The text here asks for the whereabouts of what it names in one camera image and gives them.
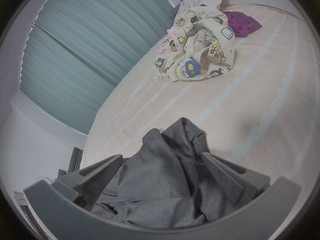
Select black chest of drawers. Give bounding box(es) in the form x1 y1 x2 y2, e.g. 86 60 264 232
57 147 83 179

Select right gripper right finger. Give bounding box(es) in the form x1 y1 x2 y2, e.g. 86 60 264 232
201 152 271 207

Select purple satin garment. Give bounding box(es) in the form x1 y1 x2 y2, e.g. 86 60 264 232
223 11 262 37

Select white printed pyjama garment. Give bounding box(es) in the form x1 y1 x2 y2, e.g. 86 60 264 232
154 5 236 82

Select blue-green curtain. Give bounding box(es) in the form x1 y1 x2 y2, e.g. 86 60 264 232
19 25 137 135
37 0 180 59

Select bed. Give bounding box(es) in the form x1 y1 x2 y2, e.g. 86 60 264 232
80 0 320 224

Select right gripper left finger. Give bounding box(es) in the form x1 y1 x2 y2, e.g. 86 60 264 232
51 154 123 207

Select black T-shirt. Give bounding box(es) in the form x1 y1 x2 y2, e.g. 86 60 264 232
91 117 253 229

